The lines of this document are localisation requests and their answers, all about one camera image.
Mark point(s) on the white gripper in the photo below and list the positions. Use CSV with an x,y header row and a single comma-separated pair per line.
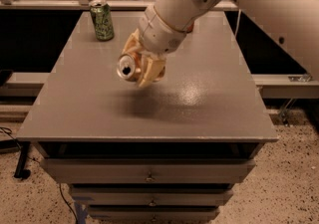
x,y
159,38

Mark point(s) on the orange soda can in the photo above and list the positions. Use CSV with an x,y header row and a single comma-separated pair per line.
x,y
129,66

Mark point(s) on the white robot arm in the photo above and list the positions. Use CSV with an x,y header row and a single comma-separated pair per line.
x,y
292,24

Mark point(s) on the red soda can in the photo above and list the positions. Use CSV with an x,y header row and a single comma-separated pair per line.
x,y
190,28

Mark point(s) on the green soda can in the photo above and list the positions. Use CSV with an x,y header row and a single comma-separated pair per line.
x,y
101,16

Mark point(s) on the grey drawer cabinet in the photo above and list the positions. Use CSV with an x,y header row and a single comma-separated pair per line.
x,y
207,106

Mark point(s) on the top grey drawer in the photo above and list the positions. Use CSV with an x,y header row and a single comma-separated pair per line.
x,y
152,171

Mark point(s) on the grey drawer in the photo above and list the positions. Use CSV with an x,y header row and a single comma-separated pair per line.
x,y
152,171
151,196
131,213

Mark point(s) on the middle grey drawer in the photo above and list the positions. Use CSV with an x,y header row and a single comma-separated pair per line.
x,y
151,196

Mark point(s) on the bottom grey drawer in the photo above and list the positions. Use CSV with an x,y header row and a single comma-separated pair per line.
x,y
131,213

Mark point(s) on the black stand leg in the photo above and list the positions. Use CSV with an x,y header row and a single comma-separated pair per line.
x,y
21,172

